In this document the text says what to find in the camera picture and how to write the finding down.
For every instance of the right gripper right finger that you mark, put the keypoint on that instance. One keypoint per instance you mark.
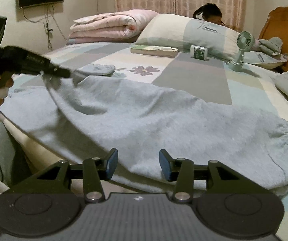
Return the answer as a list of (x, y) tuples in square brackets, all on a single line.
[(180, 171)]

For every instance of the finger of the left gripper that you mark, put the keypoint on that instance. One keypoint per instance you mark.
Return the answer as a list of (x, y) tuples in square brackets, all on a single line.
[(57, 71)]

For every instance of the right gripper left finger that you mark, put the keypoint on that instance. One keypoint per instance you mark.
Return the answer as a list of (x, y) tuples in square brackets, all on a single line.
[(95, 170)]

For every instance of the grey sweatpants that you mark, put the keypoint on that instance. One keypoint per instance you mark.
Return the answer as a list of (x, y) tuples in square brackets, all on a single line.
[(89, 114)]

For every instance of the patchwork bed sheet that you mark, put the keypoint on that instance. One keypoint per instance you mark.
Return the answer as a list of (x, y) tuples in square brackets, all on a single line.
[(209, 80)]

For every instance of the folded pink quilt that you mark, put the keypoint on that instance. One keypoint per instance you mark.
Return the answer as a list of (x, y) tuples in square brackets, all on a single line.
[(123, 26)]

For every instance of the green paperback book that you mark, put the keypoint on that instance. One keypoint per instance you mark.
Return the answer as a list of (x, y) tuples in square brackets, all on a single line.
[(159, 51)]

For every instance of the patchwork pillow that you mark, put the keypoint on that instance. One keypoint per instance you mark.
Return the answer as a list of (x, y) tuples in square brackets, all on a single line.
[(182, 32)]

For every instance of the green white tissue pack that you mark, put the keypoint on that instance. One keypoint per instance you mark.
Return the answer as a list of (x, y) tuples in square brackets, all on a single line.
[(198, 52)]

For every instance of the green handheld fan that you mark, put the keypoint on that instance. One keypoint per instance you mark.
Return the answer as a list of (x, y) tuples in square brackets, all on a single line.
[(245, 42)]

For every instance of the grey plush toy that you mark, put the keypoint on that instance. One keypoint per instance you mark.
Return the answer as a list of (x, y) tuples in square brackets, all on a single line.
[(272, 46)]

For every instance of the person behind pillow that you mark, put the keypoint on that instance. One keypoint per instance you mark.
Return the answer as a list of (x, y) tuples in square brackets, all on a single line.
[(210, 13)]

